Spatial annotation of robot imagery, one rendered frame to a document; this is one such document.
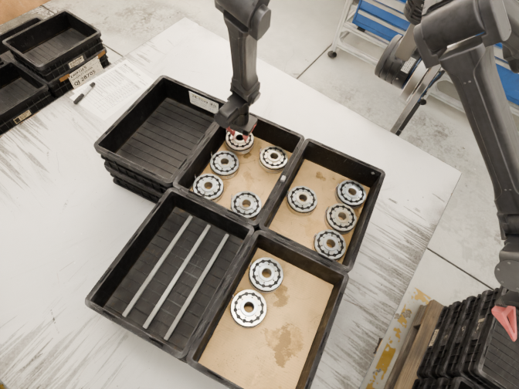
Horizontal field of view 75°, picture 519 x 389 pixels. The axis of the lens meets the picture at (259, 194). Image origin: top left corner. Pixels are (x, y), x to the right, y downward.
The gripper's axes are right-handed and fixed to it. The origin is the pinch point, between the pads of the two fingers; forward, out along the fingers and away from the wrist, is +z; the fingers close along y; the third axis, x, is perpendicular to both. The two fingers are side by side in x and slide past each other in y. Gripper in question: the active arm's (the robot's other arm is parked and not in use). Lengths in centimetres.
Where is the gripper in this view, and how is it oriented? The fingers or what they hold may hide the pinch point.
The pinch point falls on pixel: (239, 136)
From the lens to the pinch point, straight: 123.9
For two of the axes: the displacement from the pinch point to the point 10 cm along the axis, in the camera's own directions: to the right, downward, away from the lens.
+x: 4.5, -7.7, 4.5
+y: 8.9, 4.3, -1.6
